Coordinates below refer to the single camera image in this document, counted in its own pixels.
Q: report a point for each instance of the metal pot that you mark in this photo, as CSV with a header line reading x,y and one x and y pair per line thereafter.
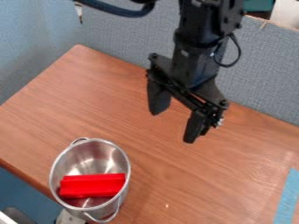
x,y
91,156

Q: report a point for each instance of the blue tape strip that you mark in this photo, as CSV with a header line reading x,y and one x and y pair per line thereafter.
x,y
284,213

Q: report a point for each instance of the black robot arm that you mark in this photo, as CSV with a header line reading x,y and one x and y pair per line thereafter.
x,y
207,23

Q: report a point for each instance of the grey fabric partition panel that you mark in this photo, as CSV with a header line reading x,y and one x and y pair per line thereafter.
x,y
131,30

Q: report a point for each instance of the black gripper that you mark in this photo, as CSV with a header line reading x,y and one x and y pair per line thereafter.
x,y
187,77

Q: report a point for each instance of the red rectangular block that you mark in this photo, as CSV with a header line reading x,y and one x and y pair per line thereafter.
x,y
95,185

